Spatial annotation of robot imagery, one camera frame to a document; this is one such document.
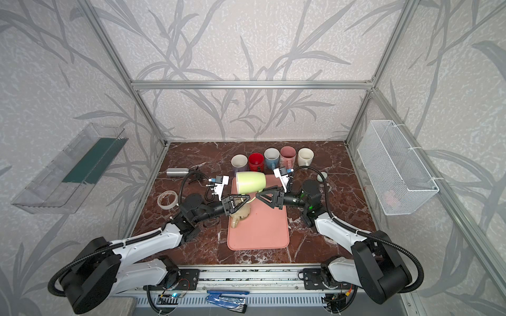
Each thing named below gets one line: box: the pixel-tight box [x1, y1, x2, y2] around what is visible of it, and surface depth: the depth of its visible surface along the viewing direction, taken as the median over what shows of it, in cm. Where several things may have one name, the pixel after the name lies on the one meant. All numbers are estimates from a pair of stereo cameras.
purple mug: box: [230, 154, 250, 177], surface depth 104 cm
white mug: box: [297, 147, 315, 167], surface depth 105 cm
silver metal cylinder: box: [166, 167, 190, 178], surface depth 104 cm
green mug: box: [235, 171, 267, 195], surface depth 74 cm
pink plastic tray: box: [227, 174, 290, 251], surface depth 86 cm
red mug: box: [248, 152, 265, 172], surface depth 104 cm
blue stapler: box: [205, 289, 250, 314], surface depth 69 cm
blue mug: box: [263, 147, 281, 171], surface depth 104 cm
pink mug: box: [280, 145, 297, 170], surface depth 104 cm
